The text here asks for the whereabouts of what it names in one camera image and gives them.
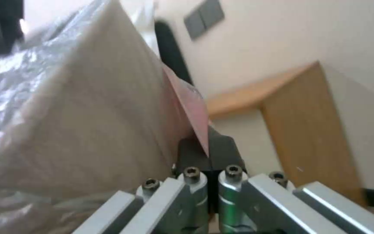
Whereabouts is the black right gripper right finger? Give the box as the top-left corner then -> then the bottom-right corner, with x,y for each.
208,124 -> 374,234

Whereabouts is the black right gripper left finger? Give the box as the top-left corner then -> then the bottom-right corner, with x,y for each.
73,137 -> 212,234

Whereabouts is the translucent white garbage bag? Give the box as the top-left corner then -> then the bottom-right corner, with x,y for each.
0,0 -> 211,234

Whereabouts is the light wooden desk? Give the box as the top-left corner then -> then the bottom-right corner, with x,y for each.
206,61 -> 368,208

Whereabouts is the black chair back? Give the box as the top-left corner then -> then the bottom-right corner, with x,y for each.
154,20 -> 195,86

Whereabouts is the dark grey wall switch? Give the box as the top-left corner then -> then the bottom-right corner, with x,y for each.
183,10 -> 208,41
199,0 -> 225,30

